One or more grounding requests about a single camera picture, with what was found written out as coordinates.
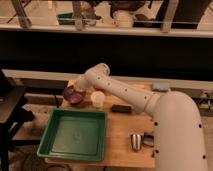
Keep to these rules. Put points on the wooden cutting board table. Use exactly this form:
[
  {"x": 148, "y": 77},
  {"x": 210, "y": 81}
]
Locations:
[{"x": 118, "y": 152}]

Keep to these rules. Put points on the silver metal cup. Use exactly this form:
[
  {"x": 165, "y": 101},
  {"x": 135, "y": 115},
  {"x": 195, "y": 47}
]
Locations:
[{"x": 136, "y": 142}]

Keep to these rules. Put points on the black chair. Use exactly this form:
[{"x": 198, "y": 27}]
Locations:
[{"x": 12, "y": 117}]

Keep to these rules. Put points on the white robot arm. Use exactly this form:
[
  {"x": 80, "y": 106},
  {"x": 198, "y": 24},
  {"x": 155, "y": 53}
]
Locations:
[{"x": 179, "y": 143}]

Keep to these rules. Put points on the metal measuring scoop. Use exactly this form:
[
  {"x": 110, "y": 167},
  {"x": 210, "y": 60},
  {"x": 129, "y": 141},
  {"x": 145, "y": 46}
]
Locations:
[{"x": 148, "y": 139}]

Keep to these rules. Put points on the white cup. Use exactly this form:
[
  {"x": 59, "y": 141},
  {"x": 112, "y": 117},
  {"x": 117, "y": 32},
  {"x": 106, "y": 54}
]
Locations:
[{"x": 97, "y": 99}]

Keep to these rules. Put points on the green plastic tray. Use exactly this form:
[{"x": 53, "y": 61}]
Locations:
[{"x": 77, "y": 135}]

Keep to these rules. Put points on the black rectangular block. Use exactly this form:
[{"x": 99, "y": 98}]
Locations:
[{"x": 121, "y": 109}]

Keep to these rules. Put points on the purple bowl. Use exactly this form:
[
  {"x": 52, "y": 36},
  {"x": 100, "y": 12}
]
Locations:
[{"x": 72, "y": 96}]

